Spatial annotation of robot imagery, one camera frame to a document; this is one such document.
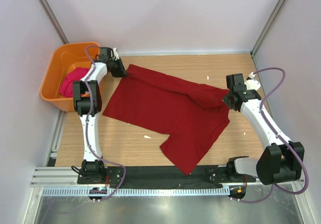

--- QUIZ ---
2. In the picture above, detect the dark red t-shirt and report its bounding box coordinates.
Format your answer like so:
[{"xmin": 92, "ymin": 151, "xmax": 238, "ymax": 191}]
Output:
[{"xmin": 103, "ymin": 64, "xmax": 230, "ymax": 175}]

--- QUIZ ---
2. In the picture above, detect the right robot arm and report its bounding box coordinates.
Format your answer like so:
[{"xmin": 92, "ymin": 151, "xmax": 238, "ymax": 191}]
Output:
[{"xmin": 223, "ymin": 73, "xmax": 304, "ymax": 185}]

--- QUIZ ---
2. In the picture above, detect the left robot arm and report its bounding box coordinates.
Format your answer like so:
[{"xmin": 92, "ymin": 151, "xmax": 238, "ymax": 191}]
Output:
[{"xmin": 72, "ymin": 45, "xmax": 127, "ymax": 184}]

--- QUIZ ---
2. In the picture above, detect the orange plastic bin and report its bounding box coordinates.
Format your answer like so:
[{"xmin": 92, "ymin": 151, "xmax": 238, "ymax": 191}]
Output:
[{"xmin": 40, "ymin": 42, "xmax": 100, "ymax": 112}]

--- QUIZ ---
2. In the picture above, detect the pink t-shirt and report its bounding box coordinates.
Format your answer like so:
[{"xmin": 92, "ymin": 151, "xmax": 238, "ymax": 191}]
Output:
[{"xmin": 59, "ymin": 67, "xmax": 91, "ymax": 98}]

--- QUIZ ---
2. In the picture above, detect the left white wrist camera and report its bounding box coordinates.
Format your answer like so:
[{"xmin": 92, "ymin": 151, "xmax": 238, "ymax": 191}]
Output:
[{"xmin": 110, "ymin": 48, "xmax": 119, "ymax": 61}]

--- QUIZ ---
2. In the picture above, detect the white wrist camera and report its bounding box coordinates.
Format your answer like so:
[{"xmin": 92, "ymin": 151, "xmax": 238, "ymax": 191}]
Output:
[
  {"xmin": 110, "ymin": 48, "xmax": 119, "ymax": 61},
  {"xmin": 244, "ymin": 72, "xmax": 261, "ymax": 91}
]

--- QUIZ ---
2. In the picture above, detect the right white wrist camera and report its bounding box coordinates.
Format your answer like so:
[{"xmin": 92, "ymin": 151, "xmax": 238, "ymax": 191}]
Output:
[{"xmin": 244, "ymin": 72, "xmax": 261, "ymax": 91}]

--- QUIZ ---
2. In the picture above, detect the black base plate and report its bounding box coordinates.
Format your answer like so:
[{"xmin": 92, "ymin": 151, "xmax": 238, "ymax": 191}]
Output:
[{"xmin": 76, "ymin": 165, "xmax": 257, "ymax": 190}]

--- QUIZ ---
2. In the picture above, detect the aluminium rail frame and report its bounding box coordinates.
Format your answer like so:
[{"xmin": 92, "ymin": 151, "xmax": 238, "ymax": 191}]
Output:
[{"xmin": 31, "ymin": 160, "xmax": 299, "ymax": 189}]

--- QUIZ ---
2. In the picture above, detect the slotted cable duct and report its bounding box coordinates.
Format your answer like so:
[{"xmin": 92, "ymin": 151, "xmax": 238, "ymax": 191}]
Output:
[{"xmin": 42, "ymin": 186, "xmax": 230, "ymax": 197}]

